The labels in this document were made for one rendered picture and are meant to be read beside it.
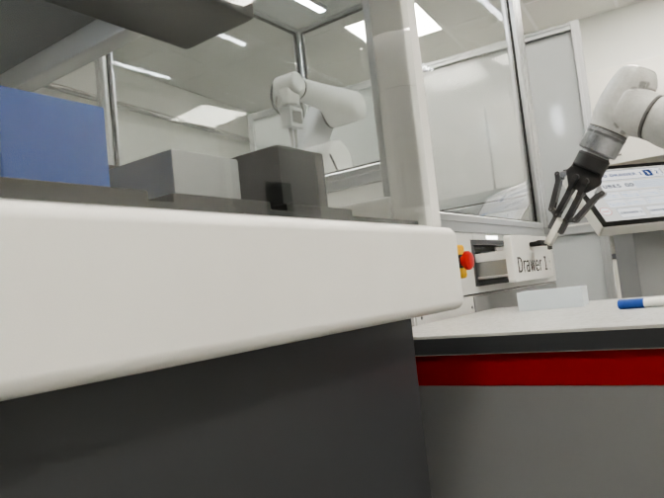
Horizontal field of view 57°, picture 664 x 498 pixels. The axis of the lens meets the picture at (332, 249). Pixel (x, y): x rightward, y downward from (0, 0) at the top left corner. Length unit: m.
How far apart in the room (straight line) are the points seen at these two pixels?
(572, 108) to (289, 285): 2.93
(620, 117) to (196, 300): 1.25
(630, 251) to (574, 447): 1.61
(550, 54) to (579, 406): 2.72
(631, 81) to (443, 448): 0.95
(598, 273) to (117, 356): 2.99
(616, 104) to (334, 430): 1.10
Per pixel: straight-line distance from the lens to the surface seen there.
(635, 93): 1.54
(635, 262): 2.43
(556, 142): 3.33
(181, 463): 0.51
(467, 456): 0.95
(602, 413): 0.87
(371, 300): 0.60
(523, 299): 1.30
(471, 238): 1.52
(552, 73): 3.41
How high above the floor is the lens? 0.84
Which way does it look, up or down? 4 degrees up
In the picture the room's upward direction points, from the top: 6 degrees counter-clockwise
